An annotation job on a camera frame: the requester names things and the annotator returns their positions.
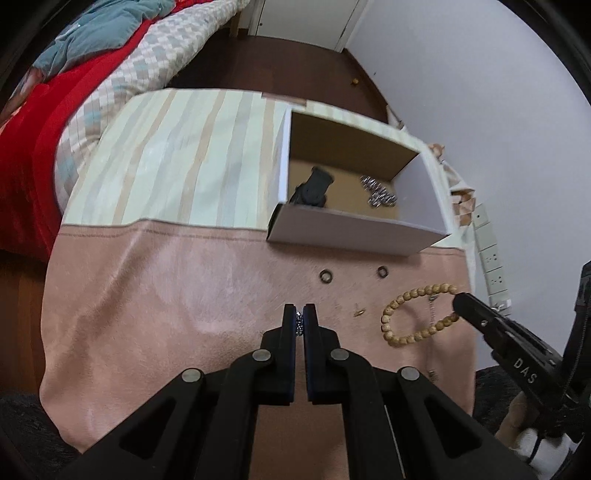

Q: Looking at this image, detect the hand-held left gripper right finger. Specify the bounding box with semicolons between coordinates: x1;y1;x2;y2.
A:
304;304;537;480

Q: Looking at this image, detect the red blanket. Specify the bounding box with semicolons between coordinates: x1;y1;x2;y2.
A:
0;37;139;265

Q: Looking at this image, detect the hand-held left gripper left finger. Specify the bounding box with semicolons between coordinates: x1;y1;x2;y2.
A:
60;304;297;480

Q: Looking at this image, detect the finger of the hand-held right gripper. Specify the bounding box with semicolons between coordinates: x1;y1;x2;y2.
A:
452;292;509;344

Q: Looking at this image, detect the wooden bead bracelet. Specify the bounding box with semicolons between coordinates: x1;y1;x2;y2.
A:
381;283;461;348

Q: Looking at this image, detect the wooden diamond pattern panel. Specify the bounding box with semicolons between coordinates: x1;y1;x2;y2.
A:
427;143;478;228

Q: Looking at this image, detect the white power strip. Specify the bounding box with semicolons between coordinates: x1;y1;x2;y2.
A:
471;203;513;311

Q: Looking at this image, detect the dark grey rug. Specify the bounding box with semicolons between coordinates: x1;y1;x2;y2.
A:
0;367;522;480

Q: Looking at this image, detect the checked quilt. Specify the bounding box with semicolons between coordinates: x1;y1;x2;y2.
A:
54;0;243;214

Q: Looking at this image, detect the teal blanket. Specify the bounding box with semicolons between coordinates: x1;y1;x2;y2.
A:
32;0;176;86

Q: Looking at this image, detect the white cardboard box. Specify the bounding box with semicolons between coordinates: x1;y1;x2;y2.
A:
266;107;453;257

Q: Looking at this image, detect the white door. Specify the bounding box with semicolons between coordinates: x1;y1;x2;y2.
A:
247;0;370;52

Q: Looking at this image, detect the thin silver necklace chain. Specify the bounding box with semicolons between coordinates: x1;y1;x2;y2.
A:
427;295;438;381

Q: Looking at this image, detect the silver bead bracelet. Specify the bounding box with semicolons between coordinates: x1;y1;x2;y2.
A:
360;174;398;209

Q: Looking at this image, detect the black hair clip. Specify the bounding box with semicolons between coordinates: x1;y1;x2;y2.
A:
289;167;334;208

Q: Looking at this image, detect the pink and striped tablecloth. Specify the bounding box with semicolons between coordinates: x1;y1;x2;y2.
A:
39;88;478;480

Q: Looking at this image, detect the white cloth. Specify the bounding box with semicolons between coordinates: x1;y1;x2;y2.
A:
496;392;583;480

